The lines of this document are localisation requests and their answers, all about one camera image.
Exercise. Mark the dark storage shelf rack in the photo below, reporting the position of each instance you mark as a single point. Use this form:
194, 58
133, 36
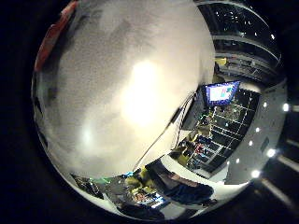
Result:
224, 133

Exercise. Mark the yellow-green chair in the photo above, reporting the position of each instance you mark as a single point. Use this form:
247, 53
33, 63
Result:
138, 179

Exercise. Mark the person in dark shirt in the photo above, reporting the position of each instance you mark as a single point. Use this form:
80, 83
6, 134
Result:
187, 186

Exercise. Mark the open black laptop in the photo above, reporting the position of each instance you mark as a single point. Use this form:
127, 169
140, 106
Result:
219, 93

